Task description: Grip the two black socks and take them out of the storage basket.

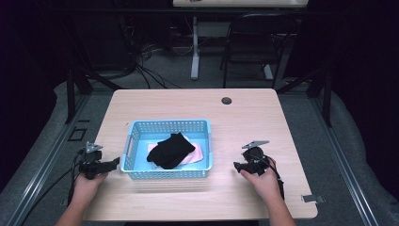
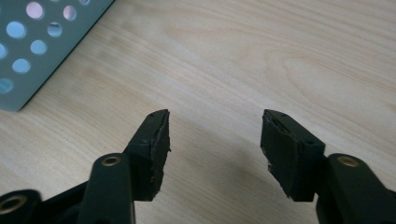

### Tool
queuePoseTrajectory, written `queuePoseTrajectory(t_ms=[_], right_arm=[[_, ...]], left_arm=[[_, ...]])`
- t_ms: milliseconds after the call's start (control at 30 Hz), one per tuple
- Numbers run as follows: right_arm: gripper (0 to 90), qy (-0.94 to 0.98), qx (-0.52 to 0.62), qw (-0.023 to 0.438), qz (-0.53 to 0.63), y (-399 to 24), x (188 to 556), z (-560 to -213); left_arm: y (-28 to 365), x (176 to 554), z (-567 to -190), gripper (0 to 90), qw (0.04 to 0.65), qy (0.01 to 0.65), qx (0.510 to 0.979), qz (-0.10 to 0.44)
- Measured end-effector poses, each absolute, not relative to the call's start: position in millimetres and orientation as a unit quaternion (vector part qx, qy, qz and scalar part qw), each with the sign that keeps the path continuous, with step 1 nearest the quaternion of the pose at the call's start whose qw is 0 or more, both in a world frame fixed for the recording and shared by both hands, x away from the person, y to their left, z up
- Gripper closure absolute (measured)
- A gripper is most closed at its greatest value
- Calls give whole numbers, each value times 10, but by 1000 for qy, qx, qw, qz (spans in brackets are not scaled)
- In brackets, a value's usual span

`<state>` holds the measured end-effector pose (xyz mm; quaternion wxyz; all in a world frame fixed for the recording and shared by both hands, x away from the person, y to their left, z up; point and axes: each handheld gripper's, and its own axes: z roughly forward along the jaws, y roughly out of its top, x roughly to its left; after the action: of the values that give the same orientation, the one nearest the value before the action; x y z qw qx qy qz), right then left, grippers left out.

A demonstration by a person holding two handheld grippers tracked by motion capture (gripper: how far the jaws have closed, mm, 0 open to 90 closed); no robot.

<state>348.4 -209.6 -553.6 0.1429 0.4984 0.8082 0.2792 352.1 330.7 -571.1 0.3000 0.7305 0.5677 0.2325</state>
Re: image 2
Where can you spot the grey perforated metal box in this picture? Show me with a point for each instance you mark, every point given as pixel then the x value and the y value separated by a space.
pixel 37 46

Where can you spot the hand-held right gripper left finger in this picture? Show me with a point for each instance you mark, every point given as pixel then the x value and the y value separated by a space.
pixel 146 161

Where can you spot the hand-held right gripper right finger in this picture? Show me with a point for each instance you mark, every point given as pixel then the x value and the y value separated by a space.
pixel 299 161

